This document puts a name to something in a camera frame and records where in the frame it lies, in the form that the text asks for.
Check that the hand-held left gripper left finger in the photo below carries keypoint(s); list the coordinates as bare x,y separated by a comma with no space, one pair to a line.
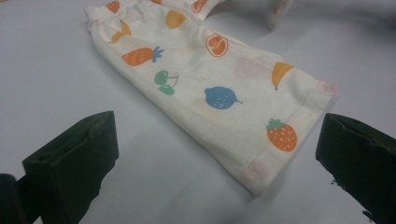
71,168

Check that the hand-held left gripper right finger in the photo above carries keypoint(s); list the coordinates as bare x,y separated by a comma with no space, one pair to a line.
358,158

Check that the white fruit print pants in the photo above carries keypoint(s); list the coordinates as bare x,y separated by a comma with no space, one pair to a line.
218,93

